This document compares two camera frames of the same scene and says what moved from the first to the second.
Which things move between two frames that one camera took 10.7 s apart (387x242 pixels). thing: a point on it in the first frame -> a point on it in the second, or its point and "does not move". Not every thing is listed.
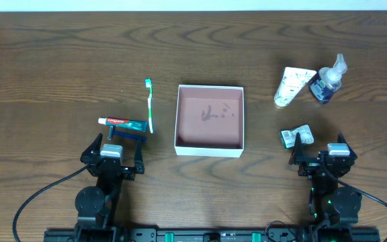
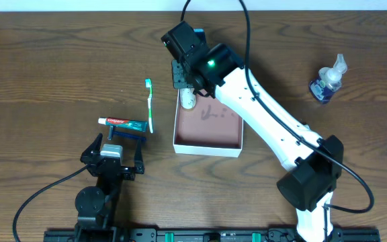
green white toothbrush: (148, 85) does not move
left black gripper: (111, 166) does not move
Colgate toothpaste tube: (132, 125) does not move
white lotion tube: (293, 81) -> (187, 97)
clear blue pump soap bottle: (328, 81) does not move
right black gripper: (323, 165) -> (179, 76)
